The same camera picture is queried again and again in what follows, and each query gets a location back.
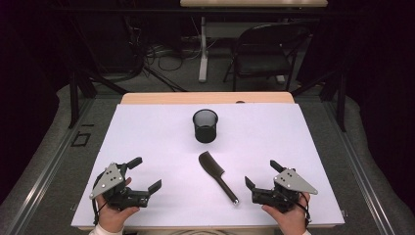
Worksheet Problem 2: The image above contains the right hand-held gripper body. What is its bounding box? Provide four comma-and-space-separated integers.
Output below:
251, 167, 319, 213

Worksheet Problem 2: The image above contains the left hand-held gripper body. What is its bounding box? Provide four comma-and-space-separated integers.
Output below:
89, 162, 151, 212

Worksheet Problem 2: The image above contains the dark brown comb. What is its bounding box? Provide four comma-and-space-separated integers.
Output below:
198, 150, 240, 206

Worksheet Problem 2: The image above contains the black mesh pen cup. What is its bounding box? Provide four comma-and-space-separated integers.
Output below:
192, 109, 219, 144

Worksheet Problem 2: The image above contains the person's right hand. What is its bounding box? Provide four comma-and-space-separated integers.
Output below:
261, 192, 311, 235

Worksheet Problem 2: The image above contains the person's left hand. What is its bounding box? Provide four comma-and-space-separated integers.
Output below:
96, 177, 141, 234

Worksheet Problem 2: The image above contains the white paper sheet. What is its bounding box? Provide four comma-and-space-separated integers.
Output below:
70, 103, 346, 228

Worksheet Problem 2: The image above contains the light wooden table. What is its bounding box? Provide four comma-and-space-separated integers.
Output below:
120, 91, 296, 106

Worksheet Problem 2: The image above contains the black folding chair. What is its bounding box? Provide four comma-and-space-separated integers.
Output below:
222, 23, 311, 92

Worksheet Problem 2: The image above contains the white-legged background table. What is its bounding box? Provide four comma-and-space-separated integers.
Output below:
179, 0, 329, 83

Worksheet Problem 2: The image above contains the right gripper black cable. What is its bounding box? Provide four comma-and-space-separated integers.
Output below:
298, 192, 312, 226

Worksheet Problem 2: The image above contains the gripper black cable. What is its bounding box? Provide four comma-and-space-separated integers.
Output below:
92, 172, 109, 226
298, 192, 312, 226

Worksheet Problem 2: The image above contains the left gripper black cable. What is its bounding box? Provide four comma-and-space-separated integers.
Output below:
92, 172, 109, 226

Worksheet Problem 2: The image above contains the black metal stand frame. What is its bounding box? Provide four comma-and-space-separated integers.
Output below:
67, 68, 131, 130
290, 68, 347, 133

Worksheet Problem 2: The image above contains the tangle of floor cables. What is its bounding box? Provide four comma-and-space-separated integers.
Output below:
130, 19, 204, 74

